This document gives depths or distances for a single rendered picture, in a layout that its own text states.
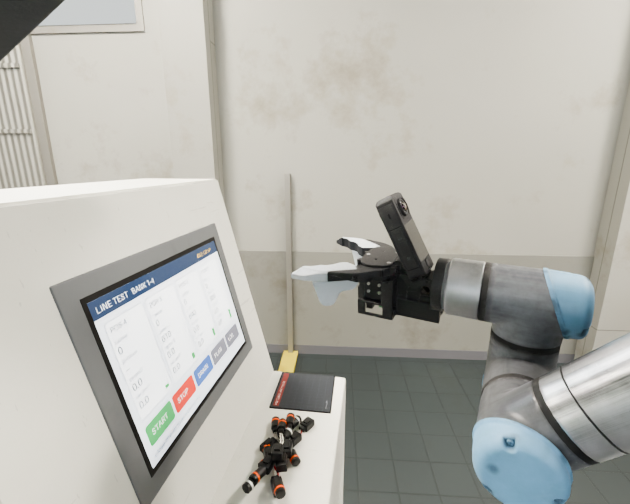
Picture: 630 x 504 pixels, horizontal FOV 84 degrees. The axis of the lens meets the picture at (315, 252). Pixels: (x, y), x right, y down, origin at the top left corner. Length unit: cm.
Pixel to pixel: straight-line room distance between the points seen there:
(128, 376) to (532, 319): 55
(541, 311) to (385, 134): 235
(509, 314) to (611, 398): 14
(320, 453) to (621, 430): 62
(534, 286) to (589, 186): 280
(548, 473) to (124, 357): 53
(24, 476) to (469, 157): 275
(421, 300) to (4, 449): 49
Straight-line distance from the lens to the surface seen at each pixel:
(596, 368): 38
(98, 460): 60
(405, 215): 47
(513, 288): 46
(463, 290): 46
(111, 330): 60
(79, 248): 59
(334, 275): 47
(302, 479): 84
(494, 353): 50
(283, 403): 100
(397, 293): 51
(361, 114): 272
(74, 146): 338
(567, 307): 47
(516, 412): 39
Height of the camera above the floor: 160
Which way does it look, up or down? 15 degrees down
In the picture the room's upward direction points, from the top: straight up
